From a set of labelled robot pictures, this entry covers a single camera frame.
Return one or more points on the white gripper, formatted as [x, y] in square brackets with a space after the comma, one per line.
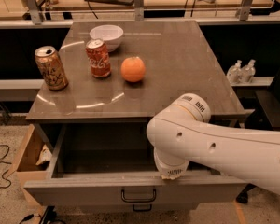
[170, 167]

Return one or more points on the grey top drawer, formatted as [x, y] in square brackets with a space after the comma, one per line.
[113, 163]

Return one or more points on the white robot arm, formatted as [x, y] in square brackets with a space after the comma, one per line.
[182, 133]

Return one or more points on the grey drawer cabinet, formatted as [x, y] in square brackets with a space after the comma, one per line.
[178, 60]

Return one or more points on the orange fruit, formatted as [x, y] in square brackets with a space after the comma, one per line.
[133, 69]

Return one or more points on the black office chair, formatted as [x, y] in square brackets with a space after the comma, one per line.
[266, 115]

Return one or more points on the wooden side box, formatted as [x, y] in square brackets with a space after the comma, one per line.
[24, 163]

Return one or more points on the right clear sanitizer bottle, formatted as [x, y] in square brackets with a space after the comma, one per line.
[248, 71]

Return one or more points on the red cola can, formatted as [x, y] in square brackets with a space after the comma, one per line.
[98, 58]

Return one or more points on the white bowl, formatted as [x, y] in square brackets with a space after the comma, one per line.
[112, 35]

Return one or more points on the gold soda can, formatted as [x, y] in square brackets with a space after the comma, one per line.
[51, 68]

